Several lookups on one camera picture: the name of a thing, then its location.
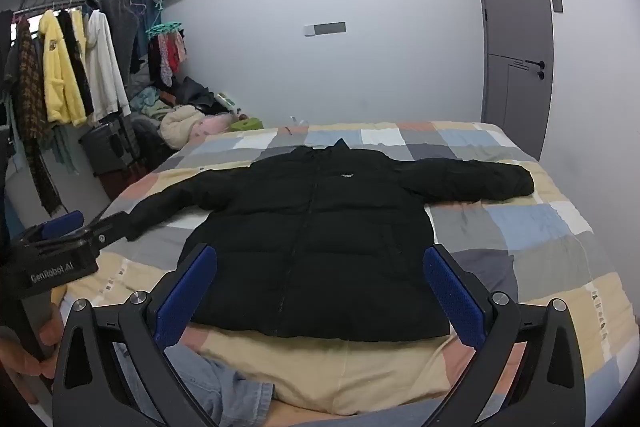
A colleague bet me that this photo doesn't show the black suitcase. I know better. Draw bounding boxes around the black suitcase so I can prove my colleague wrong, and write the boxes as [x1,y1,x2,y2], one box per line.
[80,117,138,178]

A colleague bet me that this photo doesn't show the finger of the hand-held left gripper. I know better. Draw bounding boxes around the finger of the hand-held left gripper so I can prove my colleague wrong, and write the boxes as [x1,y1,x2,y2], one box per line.
[75,209,138,253]
[20,210,85,243]

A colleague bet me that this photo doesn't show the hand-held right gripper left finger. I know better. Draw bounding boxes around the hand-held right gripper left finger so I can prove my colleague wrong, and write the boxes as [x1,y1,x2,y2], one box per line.
[52,243,218,427]

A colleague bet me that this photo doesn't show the pile of mixed clothes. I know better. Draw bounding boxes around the pile of mixed clothes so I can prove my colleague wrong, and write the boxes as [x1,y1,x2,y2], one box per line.
[127,77,241,152]

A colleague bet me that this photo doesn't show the cream fluffy garment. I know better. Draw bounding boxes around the cream fluffy garment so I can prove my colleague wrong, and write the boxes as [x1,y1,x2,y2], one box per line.
[159,105,206,148]

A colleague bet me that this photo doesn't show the dark grey hanging garment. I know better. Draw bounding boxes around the dark grey hanging garment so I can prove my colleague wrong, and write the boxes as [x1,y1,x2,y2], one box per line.
[85,0,141,75]

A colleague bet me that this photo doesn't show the person's left hand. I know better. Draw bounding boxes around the person's left hand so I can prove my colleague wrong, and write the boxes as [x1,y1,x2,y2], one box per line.
[0,302,66,403]

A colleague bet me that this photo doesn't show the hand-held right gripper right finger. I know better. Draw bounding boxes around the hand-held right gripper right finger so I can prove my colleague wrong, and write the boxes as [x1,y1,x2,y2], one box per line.
[422,243,587,427]

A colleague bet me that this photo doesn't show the grey and white wall panel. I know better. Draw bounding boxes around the grey and white wall panel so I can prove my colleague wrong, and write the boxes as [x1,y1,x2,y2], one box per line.
[304,22,347,38]

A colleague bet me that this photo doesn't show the black hanging garment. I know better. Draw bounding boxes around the black hanging garment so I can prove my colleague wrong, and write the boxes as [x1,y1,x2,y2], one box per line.
[56,9,96,118]

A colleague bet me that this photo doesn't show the teal clip hanger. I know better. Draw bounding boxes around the teal clip hanger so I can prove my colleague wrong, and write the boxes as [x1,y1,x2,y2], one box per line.
[145,22,186,40]

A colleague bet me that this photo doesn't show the person's blue jeans leg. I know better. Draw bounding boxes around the person's blue jeans leg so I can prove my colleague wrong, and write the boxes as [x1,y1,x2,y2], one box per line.
[115,342,273,427]

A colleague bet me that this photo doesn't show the grey door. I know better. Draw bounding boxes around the grey door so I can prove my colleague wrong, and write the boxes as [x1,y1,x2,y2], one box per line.
[471,0,556,160]

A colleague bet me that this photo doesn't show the bed with patchwork cover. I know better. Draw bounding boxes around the bed with patchwork cover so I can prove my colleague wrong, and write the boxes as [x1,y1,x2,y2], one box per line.
[60,122,640,427]

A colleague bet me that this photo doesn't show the pink garment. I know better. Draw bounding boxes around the pink garment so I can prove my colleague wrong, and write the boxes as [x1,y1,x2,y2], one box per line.
[190,114,233,140]

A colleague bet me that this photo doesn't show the brown houndstooth coat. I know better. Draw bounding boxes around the brown houndstooth coat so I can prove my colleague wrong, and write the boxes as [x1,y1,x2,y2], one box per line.
[10,14,63,215]

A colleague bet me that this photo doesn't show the black puffer jacket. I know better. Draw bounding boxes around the black puffer jacket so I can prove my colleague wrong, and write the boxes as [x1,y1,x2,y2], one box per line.
[127,138,536,342]

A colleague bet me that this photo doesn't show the small hanging laundry bunch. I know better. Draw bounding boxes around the small hanging laundry bunch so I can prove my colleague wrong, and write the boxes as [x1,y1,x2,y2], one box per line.
[147,29,188,88]

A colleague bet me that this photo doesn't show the yellow hoodie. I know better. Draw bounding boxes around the yellow hoodie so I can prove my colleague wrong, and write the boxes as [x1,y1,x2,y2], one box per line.
[39,9,88,128]

